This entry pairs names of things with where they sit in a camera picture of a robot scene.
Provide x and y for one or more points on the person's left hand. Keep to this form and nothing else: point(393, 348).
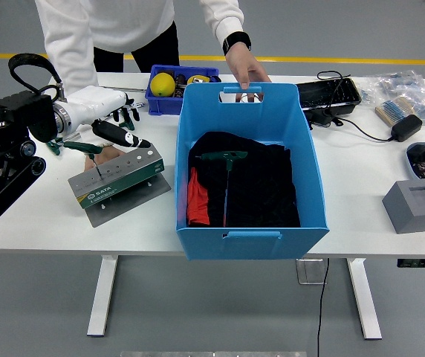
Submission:
point(244, 65)

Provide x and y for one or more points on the black wristwatch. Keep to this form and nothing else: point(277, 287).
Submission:
point(236, 41)

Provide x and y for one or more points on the metal floor outlet plate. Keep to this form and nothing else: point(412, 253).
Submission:
point(309, 273)

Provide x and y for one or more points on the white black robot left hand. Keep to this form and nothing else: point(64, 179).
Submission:
point(93, 104)

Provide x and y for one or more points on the black cloth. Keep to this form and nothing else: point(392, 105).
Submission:
point(261, 186)

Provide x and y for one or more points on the person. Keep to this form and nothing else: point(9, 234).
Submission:
point(134, 22)

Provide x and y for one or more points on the small dark blue bin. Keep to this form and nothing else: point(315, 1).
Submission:
point(160, 106)

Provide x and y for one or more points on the red cloth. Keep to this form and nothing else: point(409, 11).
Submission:
point(197, 201)

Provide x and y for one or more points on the person's right forearm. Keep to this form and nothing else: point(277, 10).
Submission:
point(73, 70)

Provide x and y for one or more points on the black flat device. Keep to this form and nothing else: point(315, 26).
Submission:
point(320, 117)

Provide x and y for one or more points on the dark brown cylindrical part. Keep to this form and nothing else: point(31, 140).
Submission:
point(180, 87)

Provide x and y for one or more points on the person's right hand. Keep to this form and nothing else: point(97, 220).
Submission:
point(104, 156)

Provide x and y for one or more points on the black plastic tray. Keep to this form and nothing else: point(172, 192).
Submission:
point(327, 93)

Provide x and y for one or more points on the black power adapter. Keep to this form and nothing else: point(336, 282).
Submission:
point(405, 127)

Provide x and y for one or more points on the clear plastic parts bag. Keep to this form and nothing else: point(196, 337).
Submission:
point(402, 83)

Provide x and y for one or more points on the black table control panel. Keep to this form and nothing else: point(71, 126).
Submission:
point(422, 263)

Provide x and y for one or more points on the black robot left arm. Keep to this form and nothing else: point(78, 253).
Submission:
point(12, 108)

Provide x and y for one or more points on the person's left forearm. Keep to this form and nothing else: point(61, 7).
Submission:
point(223, 18)

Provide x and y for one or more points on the green silver wrench stand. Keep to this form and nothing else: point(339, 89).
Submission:
point(123, 178)

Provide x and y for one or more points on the white table leg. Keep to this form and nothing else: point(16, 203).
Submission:
point(365, 297)
point(103, 297)

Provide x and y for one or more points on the grey block with square recess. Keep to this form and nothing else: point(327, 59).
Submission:
point(405, 212)

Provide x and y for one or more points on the large blue plastic box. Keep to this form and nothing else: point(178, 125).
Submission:
point(253, 245)

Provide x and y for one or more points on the yellow tape measure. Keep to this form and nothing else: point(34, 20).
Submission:
point(197, 79)

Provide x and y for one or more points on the yellow lemon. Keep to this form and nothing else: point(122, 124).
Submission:
point(162, 85)

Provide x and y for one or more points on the taped resistor strip bundle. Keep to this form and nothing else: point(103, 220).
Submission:
point(391, 111)

